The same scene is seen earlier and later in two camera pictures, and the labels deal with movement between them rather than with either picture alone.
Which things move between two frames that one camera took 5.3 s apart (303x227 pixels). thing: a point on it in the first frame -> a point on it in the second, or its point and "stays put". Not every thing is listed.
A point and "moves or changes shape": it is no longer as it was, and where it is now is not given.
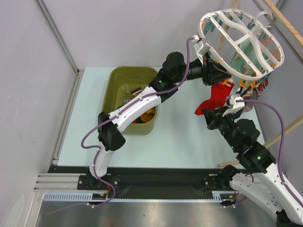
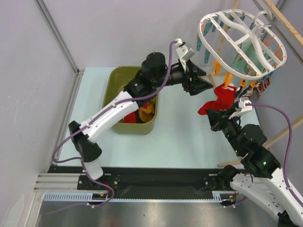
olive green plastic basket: x=120 y=82 stays put
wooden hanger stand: x=297 y=31 stays put
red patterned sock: x=220 y=93 moves or changes shape
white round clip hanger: x=245 y=44 stays put
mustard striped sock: x=147 y=116 stays put
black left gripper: x=212 y=72 -> x=197 y=84
